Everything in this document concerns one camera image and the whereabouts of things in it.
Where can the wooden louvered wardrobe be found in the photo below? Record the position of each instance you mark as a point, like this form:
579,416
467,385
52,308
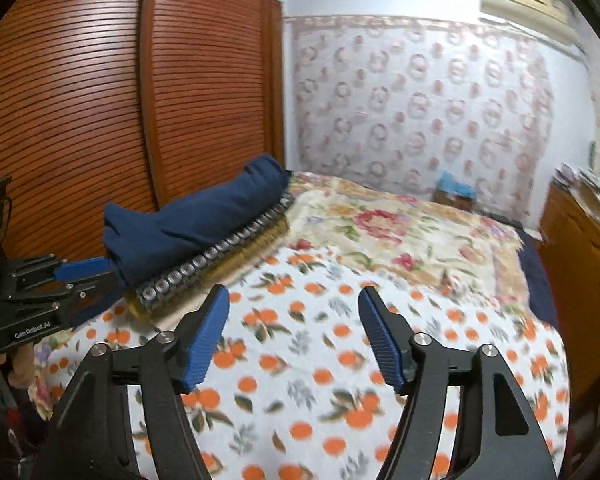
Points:
105,85

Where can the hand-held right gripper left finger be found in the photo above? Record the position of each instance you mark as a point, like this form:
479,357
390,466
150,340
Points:
207,340

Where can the blue box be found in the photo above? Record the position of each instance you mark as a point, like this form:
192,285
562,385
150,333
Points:
455,191

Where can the floral blanket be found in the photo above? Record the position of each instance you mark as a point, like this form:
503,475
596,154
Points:
405,240

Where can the dark blue blanket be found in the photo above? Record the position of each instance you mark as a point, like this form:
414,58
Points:
540,280

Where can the black circle-patterned folded cloth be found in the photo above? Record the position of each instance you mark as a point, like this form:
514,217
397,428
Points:
215,260

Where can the circle-patterned sheer curtain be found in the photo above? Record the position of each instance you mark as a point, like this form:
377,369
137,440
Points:
420,110

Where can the navy blue printed t-shirt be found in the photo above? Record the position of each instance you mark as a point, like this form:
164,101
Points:
190,220

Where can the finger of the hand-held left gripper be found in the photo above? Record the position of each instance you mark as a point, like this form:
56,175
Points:
82,267
92,289

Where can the wooden sideboard cabinet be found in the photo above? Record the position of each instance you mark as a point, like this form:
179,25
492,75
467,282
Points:
580,285

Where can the orange-fruit print bed sheet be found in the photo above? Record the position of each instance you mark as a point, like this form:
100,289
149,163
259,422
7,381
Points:
305,385

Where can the person's left hand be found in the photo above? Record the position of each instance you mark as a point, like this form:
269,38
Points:
20,365

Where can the beige wall air conditioner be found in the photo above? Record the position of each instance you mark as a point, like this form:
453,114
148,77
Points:
525,2

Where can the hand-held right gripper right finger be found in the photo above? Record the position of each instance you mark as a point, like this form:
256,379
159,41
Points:
382,340

